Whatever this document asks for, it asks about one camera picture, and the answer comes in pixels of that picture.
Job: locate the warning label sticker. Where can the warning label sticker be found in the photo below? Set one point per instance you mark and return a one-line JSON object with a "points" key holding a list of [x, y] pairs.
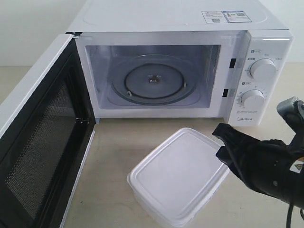
{"points": [[235, 16]]}

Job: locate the white microwave oven body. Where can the white microwave oven body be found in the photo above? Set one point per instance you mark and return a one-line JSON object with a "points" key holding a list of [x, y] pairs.
{"points": [[109, 32]]}

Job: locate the lower white control knob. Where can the lower white control knob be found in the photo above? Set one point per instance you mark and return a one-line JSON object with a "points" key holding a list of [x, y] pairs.
{"points": [[252, 99]]}

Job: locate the white lidded plastic container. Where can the white lidded plastic container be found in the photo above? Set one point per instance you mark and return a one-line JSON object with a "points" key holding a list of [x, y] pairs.
{"points": [[178, 178]]}

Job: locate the white microwave door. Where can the white microwave door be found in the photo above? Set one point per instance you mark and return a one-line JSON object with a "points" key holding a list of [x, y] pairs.
{"points": [[46, 129]]}

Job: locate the upper white control knob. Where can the upper white control knob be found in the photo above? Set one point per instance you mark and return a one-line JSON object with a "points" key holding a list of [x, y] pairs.
{"points": [[263, 69]]}

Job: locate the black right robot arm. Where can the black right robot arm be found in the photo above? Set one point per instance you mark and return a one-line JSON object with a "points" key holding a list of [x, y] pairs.
{"points": [[297, 194]]}

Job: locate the white control knob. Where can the white control knob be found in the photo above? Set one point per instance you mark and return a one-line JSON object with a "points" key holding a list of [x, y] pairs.
{"points": [[252, 99], [263, 69]]}

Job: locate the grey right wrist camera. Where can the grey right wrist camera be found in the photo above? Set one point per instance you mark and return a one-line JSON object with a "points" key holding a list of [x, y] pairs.
{"points": [[292, 112]]}

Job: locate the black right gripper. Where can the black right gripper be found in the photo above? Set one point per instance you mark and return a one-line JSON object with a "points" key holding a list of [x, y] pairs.
{"points": [[263, 166]]}

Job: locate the glass turntable plate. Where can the glass turntable plate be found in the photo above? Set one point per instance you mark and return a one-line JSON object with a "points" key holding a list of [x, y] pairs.
{"points": [[153, 79]]}

